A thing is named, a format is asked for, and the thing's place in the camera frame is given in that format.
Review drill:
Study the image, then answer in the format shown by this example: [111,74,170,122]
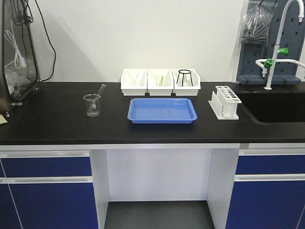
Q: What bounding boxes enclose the metal framed machine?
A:
[0,0,40,117]

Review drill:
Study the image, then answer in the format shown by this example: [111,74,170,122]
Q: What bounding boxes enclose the white right storage bin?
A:
[171,69,201,96]

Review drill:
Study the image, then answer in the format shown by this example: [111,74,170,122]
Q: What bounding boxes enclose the black lab sink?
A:
[237,91,305,123]

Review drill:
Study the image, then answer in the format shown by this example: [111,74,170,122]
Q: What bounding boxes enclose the glass flask in bin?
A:
[182,73,193,86]

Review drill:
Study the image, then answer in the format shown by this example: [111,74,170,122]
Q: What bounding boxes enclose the white left storage bin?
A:
[121,69,147,96]

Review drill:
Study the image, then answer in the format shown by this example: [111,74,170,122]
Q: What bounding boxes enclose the blue cabinet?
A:
[225,149,305,229]
[0,151,99,229]

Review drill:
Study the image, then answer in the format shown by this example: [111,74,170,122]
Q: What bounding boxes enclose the blue left cabinet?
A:
[0,151,99,229]

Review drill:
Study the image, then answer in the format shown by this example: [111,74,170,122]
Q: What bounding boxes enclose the yellow green droppers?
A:
[159,75,164,87]

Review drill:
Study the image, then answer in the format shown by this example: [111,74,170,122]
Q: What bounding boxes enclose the white test tube rack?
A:
[208,86,242,120]

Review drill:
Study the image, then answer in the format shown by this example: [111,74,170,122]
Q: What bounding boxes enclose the white middle storage bin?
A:
[147,69,174,96]

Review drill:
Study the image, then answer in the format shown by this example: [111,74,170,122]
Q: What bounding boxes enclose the blue plastic tray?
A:
[127,98,197,124]

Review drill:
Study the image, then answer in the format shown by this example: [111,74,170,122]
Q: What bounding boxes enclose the white lab faucet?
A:
[255,0,305,90]

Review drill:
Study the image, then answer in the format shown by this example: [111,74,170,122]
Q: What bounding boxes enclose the grey pegboard drying rack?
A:
[236,0,305,85]

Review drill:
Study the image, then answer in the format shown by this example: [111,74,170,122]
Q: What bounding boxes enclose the clear glass beaker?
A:
[83,94,101,118]

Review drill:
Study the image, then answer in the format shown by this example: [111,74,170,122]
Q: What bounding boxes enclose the black hanging cable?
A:
[34,0,57,83]

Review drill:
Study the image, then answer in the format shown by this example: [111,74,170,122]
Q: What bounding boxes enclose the white storage bin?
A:
[121,69,147,96]
[171,69,201,96]
[147,69,174,96]

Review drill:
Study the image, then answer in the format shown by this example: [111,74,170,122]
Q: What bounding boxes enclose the blue right cabinet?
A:
[225,149,305,229]

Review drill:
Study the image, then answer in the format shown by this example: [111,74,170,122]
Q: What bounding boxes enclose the clear plastic bag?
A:
[240,0,277,46]

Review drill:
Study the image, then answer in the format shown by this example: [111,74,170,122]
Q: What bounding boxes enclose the clear glass test tube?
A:
[94,84,106,102]

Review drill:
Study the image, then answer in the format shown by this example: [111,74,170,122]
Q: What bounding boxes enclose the black wire tripod stand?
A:
[176,69,193,86]

